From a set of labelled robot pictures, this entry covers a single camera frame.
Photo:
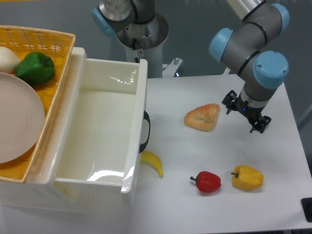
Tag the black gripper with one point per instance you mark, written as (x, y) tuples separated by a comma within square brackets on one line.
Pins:
[(251, 109)]

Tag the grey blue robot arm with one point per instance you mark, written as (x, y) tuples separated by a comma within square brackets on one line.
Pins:
[(241, 51)]

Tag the triangle bread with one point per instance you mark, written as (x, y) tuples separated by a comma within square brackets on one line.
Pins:
[(203, 118)]

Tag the yellow bell pepper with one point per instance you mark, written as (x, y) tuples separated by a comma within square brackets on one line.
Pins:
[(247, 178)]

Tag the red bell pepper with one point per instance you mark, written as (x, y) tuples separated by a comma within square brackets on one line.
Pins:
[(207, 182)]

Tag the yellow banana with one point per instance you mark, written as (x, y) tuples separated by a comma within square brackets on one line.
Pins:
[(153, 161)]

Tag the black object at table edge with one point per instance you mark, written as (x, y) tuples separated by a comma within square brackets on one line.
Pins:
[(307, 208)]

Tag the white plastic drawer box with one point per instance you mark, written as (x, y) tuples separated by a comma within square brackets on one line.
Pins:
[(89, 156)]

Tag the green bell pepper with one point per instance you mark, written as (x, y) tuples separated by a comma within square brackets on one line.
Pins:
[(35, 69)]

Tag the pink plate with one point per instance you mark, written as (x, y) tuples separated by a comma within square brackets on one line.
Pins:
[(21, 117)]

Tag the white onion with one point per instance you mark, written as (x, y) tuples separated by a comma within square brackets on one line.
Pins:
[(8, 60)]

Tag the black drawer handle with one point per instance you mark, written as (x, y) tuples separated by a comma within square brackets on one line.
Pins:
[(146, 132)]

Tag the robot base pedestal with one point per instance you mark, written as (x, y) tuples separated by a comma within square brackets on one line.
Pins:
[(141, 31)]

